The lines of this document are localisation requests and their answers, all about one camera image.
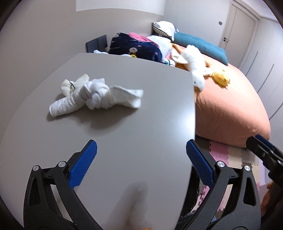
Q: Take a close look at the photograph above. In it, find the orange bed cover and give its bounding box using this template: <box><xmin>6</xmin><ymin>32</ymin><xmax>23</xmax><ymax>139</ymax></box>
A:
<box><xmin>195</xmin><ymin>55</ymin><xmax>271</xmax><ymax>148</ymax></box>

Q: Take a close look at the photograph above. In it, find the yellow plush duck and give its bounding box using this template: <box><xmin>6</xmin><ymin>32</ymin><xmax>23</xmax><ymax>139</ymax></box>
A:
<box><xmin>212</xmin><ymin>72</ymin><xmax>230</xmax><ymax>87</ymax></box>

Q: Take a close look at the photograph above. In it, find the navy patterned blanket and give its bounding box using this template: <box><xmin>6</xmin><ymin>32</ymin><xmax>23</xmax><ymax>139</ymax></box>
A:
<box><xmin>108</xmin><ymin>33</ymin><xmax>163</xmax><ymax>63</ymax></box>

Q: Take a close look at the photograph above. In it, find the white plush goose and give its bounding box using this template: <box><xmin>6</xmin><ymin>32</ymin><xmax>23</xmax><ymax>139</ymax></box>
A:
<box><xmin>171</xmin><ymin>44</ymin><xmax>213</xmax><ymax>91</ymax></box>

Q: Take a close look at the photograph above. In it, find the pink cloth on bed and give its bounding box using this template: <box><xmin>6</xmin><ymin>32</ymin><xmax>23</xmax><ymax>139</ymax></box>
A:
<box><xmin>128</xmin><ymin>32</ymin><xmax>159</xmax><ymax>47</ymax></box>

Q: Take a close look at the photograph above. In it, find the dark wall socket panel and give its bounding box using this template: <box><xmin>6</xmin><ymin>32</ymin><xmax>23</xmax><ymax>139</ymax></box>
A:
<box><xmin>85</xmin><ymin>35</ymin><xmax>108</xmax><ymax>53</ymax></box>

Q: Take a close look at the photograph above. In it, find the person hand holding gripper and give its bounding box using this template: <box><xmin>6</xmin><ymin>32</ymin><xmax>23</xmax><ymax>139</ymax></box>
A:
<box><xmin>261</xmin><ymin>181</ymin><xmax>274</xmax><ymax>216</ymax></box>

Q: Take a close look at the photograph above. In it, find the white knotted towel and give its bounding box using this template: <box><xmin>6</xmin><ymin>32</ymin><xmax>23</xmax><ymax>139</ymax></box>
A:
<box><xmin>49</xmin><ymin>79</ymin><xmax>143</xmax><ymax>117</ymax></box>

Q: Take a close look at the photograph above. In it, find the checkered white pillow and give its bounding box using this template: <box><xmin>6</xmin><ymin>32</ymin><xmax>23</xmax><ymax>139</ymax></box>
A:
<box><xmin>152</xmin><ymin>21</ymin><xmax>176</xmax><ymax>41</ymax></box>

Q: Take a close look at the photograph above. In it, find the beige door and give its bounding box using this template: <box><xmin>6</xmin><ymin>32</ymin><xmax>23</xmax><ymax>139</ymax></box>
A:
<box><xmin>219</xmin><ymin>1</ymin><xmax>259</xmax><ymax>68</ymax></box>

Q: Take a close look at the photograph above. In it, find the pastel foam floor mat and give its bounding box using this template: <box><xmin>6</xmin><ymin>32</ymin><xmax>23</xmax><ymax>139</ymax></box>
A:
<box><xmin>190</xmin><ymin>136</ymin><xmax>264</xmax><ymax>220</ymax></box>

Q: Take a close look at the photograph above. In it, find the blue long cushion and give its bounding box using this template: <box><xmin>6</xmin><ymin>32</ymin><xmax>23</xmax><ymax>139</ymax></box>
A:
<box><xmin>174</xmin><ymin>32</ymin><xmax>228</xmax><ymax>66</ymax></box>

